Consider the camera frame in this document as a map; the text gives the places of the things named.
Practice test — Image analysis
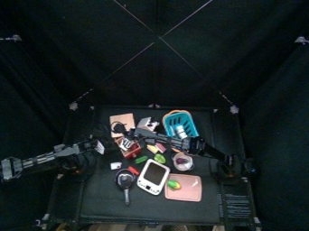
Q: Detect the pink plate tray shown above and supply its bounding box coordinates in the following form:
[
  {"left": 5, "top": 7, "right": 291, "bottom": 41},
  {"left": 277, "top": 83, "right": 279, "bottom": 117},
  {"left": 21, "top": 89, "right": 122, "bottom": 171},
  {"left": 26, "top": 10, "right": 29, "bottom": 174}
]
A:
[{"left": 165, "top": 172, "right": 204, "bottom": 203}]

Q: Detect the red toy box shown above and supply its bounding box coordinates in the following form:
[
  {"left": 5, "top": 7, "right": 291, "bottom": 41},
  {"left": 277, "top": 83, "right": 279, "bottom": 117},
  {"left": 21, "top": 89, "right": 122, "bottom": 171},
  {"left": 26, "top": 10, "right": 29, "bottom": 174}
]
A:
[{"left": 120, "top": 142, "right": 142, "bottom": 160}]

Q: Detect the white pink toy box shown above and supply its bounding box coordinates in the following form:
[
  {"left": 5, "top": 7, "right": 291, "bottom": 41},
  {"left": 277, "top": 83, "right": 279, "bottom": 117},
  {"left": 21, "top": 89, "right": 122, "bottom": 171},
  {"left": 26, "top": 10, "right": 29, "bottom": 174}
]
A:
[{"left": 137, "top": 116, "right": 161, "bottom": 132}]

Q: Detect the yellow toy block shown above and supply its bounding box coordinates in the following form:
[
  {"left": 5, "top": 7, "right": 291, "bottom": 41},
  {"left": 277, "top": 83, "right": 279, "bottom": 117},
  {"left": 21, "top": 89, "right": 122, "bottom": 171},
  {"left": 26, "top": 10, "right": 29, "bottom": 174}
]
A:
[{"left": 146, "top": 144, "right": 160, "bottom": 155}]

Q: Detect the black toy ladle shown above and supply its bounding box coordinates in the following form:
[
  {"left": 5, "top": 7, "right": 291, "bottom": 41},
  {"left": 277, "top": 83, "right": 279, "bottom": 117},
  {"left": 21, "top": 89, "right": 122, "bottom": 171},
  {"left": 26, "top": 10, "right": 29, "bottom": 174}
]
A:
[{"left": 110, "top": 121, "right": 129, "bottom": 135}]

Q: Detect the copper brown square board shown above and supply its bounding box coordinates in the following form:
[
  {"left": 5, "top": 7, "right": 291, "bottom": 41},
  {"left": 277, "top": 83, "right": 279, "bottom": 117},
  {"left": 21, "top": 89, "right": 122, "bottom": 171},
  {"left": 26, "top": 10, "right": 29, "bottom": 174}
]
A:
[{"left": 109, "top": 113, "right": 138, "bottom": 139}]

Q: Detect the green toy pepper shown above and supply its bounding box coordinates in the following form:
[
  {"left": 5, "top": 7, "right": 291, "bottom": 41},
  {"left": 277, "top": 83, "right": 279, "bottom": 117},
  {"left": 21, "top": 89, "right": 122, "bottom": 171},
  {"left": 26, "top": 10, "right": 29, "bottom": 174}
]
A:
[{"left": 134, "top": 155, "right": 150, "bottom": 164}]

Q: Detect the white toy carton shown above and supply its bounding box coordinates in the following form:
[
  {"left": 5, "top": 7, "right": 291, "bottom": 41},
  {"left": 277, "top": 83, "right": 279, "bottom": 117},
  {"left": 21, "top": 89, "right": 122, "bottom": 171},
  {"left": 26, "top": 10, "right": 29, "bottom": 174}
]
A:
[{"left": 173, "top": 124, "right": 189, "bottom": 139}]

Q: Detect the light green toy vegetable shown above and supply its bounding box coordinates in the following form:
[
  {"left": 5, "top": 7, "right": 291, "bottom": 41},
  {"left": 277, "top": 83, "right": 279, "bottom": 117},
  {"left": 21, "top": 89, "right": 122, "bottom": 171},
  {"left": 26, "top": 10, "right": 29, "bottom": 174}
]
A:
[{"left": 154, "top": 153, "right": 168, "bottom": 164}]

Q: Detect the red toy sausage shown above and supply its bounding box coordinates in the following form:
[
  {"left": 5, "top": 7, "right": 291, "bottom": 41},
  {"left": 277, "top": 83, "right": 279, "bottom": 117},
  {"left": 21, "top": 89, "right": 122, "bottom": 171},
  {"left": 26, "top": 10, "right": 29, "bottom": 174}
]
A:
[{"left": 129, "top": 165, "right": 141, "bottom": 177}]

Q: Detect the black toy frying pan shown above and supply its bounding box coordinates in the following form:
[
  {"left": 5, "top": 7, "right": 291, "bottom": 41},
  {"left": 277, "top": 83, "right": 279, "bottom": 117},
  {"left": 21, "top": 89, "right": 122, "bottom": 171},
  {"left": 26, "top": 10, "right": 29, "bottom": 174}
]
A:
[{"left": 116, "top": 168, "right": 137, "bottom": 207}]

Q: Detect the white toy kitchen scale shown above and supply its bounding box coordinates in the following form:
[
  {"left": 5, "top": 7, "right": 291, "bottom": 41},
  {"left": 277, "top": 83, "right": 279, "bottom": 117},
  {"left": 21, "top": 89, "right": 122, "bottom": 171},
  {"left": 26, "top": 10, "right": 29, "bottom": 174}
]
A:
[{"left": 137, "top": 158, "right": 172, "bottom": 197}]

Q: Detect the white bowl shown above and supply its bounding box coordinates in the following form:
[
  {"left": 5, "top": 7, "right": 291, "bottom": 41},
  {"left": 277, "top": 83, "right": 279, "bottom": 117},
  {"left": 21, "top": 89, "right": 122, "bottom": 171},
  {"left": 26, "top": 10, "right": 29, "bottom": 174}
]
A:
[{"left": 172, "top": 152, "right": 196, "bottom": 172}]

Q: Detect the green yellow toy corn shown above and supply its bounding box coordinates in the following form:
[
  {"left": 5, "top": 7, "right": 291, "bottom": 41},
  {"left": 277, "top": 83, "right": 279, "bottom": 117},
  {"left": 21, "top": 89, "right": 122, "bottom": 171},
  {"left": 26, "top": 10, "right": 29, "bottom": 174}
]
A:
[{"left": 168, "top": 179, "right": 182, "bottom": 190}]

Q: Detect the white text label sticker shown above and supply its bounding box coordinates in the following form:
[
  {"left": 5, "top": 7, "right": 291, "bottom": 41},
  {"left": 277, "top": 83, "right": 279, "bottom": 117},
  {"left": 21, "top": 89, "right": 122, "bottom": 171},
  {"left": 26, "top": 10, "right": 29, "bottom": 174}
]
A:
[{"left": 224, "top": 192, "right": 253, "bottom": 219}]

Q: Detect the blue basket orange handle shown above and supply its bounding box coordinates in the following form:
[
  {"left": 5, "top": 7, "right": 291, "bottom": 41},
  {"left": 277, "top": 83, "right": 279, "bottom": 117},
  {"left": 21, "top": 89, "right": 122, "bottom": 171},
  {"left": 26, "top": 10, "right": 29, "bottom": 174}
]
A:
[{"left": 162, "top": 109, "right": 201, "bottom": 140}]

